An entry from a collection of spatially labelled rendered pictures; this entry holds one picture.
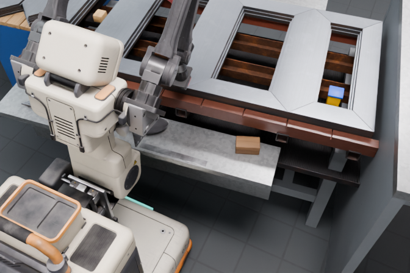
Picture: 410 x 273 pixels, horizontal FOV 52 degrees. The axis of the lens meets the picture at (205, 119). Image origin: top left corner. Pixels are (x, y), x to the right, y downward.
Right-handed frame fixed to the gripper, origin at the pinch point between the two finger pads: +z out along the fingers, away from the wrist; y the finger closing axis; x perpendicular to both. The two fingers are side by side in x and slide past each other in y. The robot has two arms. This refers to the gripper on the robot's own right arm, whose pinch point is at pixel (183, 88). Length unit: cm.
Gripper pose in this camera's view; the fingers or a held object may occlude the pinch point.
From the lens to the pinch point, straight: 178.6
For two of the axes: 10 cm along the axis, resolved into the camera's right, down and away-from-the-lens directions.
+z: 0.7, 4.9, 8.7
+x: 9.5, 2.3, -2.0
